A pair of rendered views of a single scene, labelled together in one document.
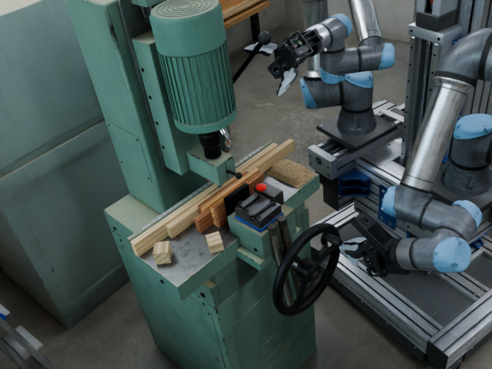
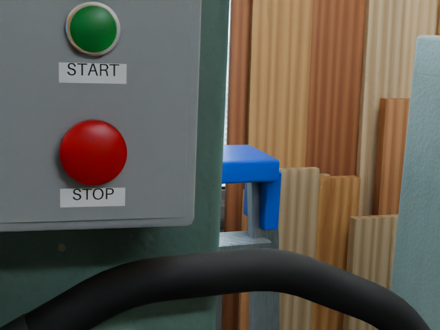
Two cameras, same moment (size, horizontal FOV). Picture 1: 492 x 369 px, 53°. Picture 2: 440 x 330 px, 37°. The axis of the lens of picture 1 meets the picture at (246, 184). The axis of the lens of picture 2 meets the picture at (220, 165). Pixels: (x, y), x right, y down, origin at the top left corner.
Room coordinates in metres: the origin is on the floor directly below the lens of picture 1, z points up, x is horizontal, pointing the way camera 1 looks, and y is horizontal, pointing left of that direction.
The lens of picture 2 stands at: (1.75, -0.08, 1.42)
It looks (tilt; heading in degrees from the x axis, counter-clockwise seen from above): 13 degrees down; 116
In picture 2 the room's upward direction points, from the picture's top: 2 degrees clockwise
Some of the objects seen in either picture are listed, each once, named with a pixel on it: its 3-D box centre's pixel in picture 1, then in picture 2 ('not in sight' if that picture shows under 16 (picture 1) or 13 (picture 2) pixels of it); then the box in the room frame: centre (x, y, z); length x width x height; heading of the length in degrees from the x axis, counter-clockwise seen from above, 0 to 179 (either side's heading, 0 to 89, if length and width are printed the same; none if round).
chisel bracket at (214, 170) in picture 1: (211, 164); not in sight; (1.23, 0.09, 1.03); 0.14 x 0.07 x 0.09; 40
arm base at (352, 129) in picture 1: (356, 113); not in sight; (1.65, -0.46, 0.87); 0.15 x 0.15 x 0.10
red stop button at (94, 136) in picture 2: not in sight; (93, 152); (1.57, 0.15, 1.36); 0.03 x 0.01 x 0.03; 40
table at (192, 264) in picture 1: (243, 224); not in sight; (1.12, 0.03, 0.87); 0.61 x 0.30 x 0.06; 130
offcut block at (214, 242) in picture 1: (214, 242); not in sight; (1.01, 0.11, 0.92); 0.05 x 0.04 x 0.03; 12
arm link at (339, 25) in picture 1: (332, 31); not in sight; (1.40, -0.32, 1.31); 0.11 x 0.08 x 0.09; 130
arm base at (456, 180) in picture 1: (468, 168); not in sight; (1.22, -0.71, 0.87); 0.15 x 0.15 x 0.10
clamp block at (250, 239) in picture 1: (262, 225); not in sight; (1.06, -0.03, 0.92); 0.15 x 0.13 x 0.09; 130
